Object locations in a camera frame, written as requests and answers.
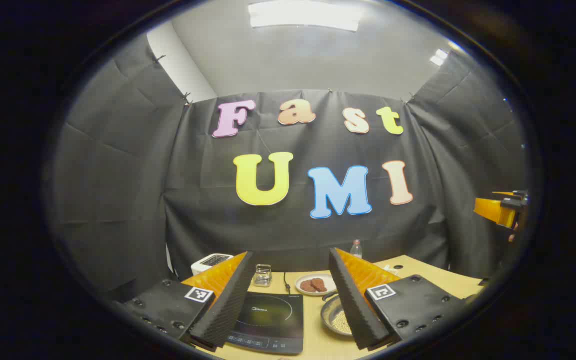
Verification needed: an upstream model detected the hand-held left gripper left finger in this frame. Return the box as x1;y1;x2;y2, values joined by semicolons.
118;251;257;353

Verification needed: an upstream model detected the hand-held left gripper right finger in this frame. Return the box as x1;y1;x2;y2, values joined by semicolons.
329;247;479;351

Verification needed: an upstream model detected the steel pot with black handle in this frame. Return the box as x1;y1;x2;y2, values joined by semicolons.
320;291;354;337

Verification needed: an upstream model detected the black induction cooktop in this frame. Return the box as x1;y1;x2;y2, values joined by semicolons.
225;291;305;356

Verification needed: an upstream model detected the pile of soybeans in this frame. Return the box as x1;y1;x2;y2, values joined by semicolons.
329;310;351;335

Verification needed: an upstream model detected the white toaster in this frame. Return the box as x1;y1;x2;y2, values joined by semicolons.
191;253;234;277

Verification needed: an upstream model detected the white round plate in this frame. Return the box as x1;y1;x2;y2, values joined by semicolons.
295;273;338;297

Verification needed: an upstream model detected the large ceiling light panel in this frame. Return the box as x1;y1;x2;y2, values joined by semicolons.
248;0;364;32

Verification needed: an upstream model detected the metal wire basket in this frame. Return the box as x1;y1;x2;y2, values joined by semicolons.
254;264;273;288

